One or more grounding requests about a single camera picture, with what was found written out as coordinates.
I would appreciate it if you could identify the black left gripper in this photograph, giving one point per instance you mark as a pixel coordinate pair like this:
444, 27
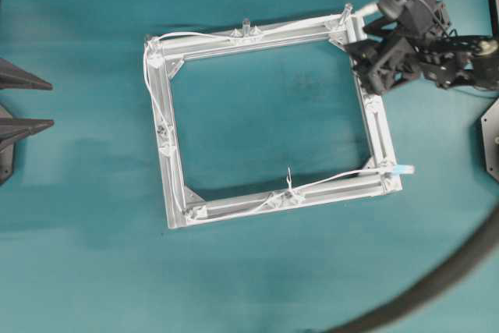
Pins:
12, 130

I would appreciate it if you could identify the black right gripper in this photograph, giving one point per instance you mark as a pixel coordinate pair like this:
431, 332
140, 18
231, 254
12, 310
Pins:
399, 56

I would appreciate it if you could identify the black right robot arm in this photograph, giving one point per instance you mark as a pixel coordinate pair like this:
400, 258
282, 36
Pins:
462, 60

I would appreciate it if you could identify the silver metal pin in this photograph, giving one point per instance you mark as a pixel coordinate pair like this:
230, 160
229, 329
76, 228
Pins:
246, 27
346, 13

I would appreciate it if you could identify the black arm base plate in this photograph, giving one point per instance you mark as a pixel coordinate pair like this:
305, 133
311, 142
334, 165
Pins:
489, 130

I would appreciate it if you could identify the aluminium extrusion frame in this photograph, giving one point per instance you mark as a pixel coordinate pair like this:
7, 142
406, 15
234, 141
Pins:
266, 123

